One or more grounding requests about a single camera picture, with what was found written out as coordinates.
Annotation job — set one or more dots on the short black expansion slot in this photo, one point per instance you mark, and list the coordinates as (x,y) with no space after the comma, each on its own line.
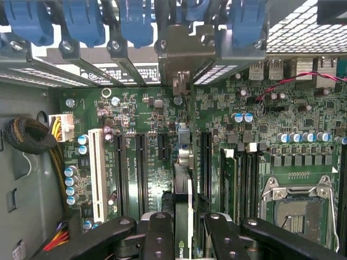
(163,146)

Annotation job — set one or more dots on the CPU socket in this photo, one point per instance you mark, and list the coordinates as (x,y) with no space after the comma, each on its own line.
(295,216)

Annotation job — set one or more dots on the blue card retainer clip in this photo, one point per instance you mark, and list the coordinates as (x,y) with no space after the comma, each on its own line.
(135,24)
(28,21)
(248,24)
(85,21)
(196,9)

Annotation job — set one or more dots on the metal locking lever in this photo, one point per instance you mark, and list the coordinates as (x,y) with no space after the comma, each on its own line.
(334,216)

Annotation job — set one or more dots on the white expansion slot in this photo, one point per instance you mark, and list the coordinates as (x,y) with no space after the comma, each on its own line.
(97,176)

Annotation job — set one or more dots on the long black expansion slot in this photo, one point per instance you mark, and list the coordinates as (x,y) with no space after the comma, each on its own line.
(206,162)
(141,176)
(120,176)

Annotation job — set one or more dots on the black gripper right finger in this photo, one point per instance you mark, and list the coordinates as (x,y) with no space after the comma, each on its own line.
(225,238)

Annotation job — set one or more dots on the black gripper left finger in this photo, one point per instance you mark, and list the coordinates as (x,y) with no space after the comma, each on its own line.
(158,238)

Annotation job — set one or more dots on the green motherboard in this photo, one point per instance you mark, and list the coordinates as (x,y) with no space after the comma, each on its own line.
(151,113)

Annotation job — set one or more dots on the white power connector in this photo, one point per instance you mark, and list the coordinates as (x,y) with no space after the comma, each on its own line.
(63,127)

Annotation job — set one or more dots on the dark grey PC case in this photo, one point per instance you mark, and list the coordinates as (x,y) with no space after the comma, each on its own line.
(27,176)

